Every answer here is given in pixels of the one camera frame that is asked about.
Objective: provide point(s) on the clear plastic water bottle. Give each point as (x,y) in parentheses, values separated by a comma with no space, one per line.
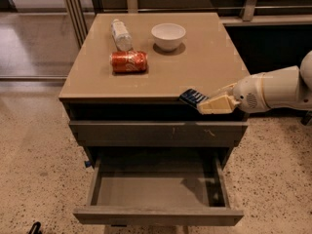
(121,36)

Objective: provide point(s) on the white ceramic bowl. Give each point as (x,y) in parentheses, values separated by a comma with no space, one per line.
(168,36)

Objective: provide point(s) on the orange soda can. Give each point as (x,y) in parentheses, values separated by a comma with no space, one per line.
(128,61)

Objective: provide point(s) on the open middle drawer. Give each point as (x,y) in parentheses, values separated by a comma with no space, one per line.
(161,191)

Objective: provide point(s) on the dark blue rxbar wrapper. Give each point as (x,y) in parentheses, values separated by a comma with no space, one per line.
(192,97)

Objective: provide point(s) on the black object at floor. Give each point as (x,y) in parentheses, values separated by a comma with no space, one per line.
(35,229)

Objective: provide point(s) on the blue cabinet side knob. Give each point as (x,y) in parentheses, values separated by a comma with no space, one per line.
(87,164)

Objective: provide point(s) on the grey drawer cabinet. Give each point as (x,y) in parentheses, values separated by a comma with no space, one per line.
(206,60)

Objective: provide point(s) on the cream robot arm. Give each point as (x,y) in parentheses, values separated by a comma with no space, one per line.
(289,87)

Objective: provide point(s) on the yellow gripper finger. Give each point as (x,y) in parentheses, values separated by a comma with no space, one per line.
(221,104)
(227,89)

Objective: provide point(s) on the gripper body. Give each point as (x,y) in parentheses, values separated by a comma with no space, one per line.
(249,95)

